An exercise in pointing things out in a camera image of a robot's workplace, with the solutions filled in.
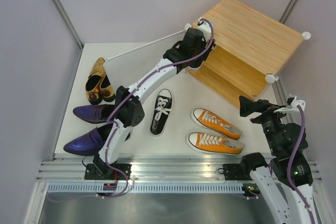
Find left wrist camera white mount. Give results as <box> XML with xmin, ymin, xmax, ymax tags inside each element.
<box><xmin>197</xmin><ymin>18</ymin><xmax>212</xmax><ymax>40</ymax></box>

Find orange canvas sneaker lower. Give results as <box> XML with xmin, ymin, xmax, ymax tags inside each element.
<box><xmin>186</xmin><ymin>132</ymin><xmax>245</xmax><ymax>155</ymax></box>

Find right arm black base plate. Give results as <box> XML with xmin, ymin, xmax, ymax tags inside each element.
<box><xmin>217</xmin><ymin>164</ymin><xmax>246</xmax><ymax>181</ymax></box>

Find gold heeled shoe right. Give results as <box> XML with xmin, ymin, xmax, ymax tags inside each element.
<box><xmin>99</xmin><ymin>74</ymin><xmax>115</xmax><ymax>102</ymax></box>

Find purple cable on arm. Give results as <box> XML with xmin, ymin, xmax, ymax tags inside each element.
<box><xmin>269</xmin><ymin>103</ymin><xmax>320</xmax><ymax>224</ymax></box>
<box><xmin>101</xmin><ymin>18</ymin><xmax>216</xmax><ymax>198</ymax></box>

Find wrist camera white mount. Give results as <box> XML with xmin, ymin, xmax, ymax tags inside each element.
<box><xmin>274</xmin><ymin>94</ymin><xmax>306</xmax><ymax>114</ymax></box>
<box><xmin>197</xmin><ymin>18</ymin><xmax>212</xmax><ymax>40</ymax></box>

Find orange canvas sneaker upper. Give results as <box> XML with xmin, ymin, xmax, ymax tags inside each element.
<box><xmin>191</xmin><ymin>108</ymin><xmax>242</xmax><ymax>140</ymax></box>

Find purple loafer shoe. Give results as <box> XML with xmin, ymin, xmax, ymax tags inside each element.
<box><xmin>73</xmin><ymin>104</ymin><xmax>114</xmax><ymax>124</ymax></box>
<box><xmin>63</xmin><ymin>123</ymin><xmax>113</xmax><ymax>156</ymax></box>

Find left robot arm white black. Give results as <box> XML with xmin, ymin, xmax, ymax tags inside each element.
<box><xmin>93</xmin><ymin>18</ymin><xmax>214</xmax><ymax>179</ymax></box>

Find gold heeled shoe left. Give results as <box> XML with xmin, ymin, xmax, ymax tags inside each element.
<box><xmin>85</xmin><ymin>57</ymin><xmax>106</xmax><ymax>105</ymax></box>

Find white slotted cable duct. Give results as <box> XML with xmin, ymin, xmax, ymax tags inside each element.
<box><xmin>48</xmin><ymin>182</ymin><xmax>244</xmax><ymax>194</ymax></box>

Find wooden two-shelf shoe cabinet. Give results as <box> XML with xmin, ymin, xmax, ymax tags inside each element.
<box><xmin>189</xmin><ymin>0</ymin><xmax>311</xmax><ymax>106</ymax></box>

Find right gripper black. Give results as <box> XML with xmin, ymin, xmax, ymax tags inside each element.
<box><xmin>239</xmin><ymin>94</ymin><xmax>291</xmax><ymax>153</ymax></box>

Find gold heeled shoe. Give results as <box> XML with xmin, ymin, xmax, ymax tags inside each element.
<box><xmin>99</xmin><ymin>74</ymin><xmax>115</xmax><ymax>102</ymax></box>
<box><xmin>85</xmin><ymin>57</ymin><xmax>106</xmax><ymax>105</ymax></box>

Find aluminium rail frame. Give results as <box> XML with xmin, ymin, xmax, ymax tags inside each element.
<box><xmin>36</xmin><ymin>159</ymin><xmax>323</xmax><ymax>183</ymax></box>

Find black canvas sneaker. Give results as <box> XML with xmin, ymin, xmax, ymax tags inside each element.
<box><xmin>150</xmin><ymin>89</ymin><xmax>173</xmax><ymax>136</ymax></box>

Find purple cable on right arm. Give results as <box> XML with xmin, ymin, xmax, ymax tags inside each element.
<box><xmin>269</xmin><ymin>103</ymin><xmax>320</xmax><ymax>224</ymax></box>

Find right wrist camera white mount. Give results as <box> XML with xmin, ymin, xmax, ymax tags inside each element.
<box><xmin>274</xmin><ymin>94</ymin><xmax>306</xmax><ymax>114</ymax></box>

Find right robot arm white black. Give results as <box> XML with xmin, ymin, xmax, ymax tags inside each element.
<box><xmin>239</xmin><ymin>95</ymin><xmax>318</xmax><ymax>223</ymax></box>

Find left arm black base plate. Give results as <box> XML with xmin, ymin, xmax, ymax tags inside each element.
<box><xmin>84</xmin><ymin>163</ymin><xmax>132</xmax><ymax>181</ymax></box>

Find white translucent cabinet door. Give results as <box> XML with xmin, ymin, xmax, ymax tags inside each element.
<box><xmin>105</xmin><ymin>31</ymin><xmax>185</xmax><ymax>66</ymax></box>

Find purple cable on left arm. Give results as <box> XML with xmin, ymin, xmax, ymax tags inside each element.
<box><xmin>101</xmin><ymin>18</ymin><xmax>216</xmax><ymax>198</ymax></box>

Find orange canvas sneaker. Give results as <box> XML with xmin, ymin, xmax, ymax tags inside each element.
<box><xmin>191</xmin><ymin>108</ymin><xmax>242</xmax><ymax>140</ymax></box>
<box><xmin>186</xmin><ymin>132</ymin><xmax>245</xmax><ymax>155</ymax></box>

